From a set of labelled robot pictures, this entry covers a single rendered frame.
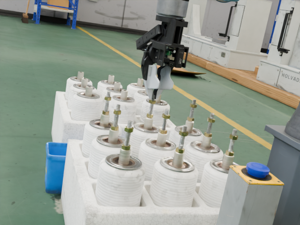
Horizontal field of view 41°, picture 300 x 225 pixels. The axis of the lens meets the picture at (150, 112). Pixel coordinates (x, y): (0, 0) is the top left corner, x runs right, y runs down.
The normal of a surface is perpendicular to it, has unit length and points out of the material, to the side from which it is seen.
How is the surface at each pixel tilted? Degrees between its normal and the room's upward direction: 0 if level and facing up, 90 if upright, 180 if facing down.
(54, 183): 92
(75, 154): 0
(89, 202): 0
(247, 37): 90
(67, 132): 90
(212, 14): 90
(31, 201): 0
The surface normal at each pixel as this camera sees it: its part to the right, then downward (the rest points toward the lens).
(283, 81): -0.93, -0.07
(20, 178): 0.17, -0.95
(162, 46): -0.84, 0.00
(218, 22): 0.33, 0.30
